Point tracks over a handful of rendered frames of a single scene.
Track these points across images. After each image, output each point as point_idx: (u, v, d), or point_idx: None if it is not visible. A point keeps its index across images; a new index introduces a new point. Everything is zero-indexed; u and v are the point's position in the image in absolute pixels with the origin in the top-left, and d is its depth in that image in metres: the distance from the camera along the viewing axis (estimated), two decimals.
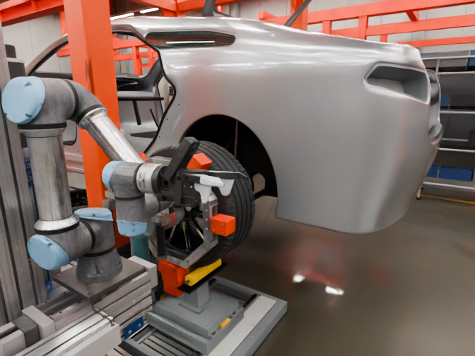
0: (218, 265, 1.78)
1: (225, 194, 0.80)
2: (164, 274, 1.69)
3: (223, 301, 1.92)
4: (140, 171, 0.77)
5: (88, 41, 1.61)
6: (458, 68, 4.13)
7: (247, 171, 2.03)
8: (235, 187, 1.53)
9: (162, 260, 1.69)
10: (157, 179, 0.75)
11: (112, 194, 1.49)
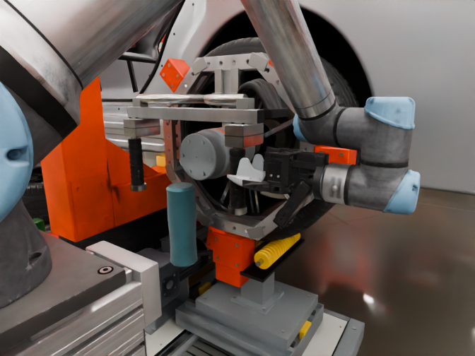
0: (297, 239, 1.16)
1: (257, 155, 0.71)
2: (218, 252, 1.07)
3: (295, 295, 1.29)
4: (339, 198, 0.57)
5: None
6: None
7: None
8: (346, 102, 0.91)
9: (214, 229, 1.07)
10: (312, 186, 0.59)
11: (140, 109, 0.87)
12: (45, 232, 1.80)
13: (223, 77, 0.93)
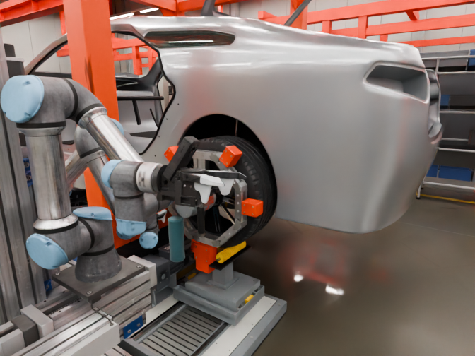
0: (243, 246, 1.99)
1: (225, 194, 0.80)
2: (196, 253, 1.90)
3: (246, 280, 2.13)
4: (140, 170, 0.77)
5: (87, 40, 1.61)
6: (458, 68, 4.13)
7: None
8: (261, 175, 1.74)
9: (194, 241, 1.90)
10: (157, 179, 0.75)
11: None
12: None
13: (198, 162, 1.76)
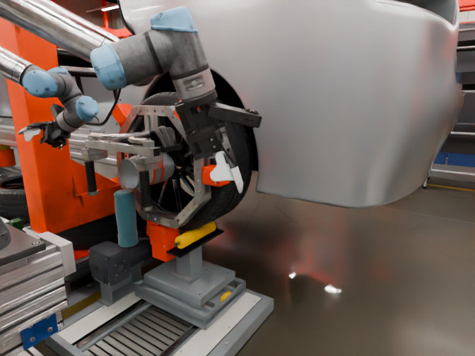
0: (212, 229, 1.62)
1: None
2: (152, 238, 1.53)
3: (218, 271, 1.76)
4: (203, 75, 0.58)
5: None
6: (469, 43, 3.75)
7: None
8: (230, 136, 1.37)
9: (150, 222, 1.53)
10: (203, 104, 0.60)
11: (92, 143, 1.33)
12: (32, 229, 2.21)
13: (150, 119, 1.39)
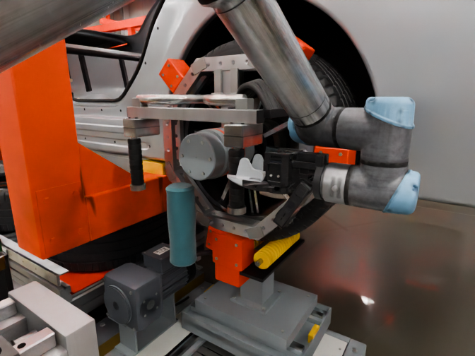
0: (296, 239, 1.16)
1: (257, 155, 0.71)
2: (217, 252, 1.07)
3: (295, 295, 1.30)
4: (339, 198, 0.57)
5: None
6: None
7: None
8: (345, 102, 0.91)
9: (213, 229, 1.07)
10: (312, 186, 0.59)
11: (140, 109, 0.87)
12: None
13: (223, 77, 0.93)
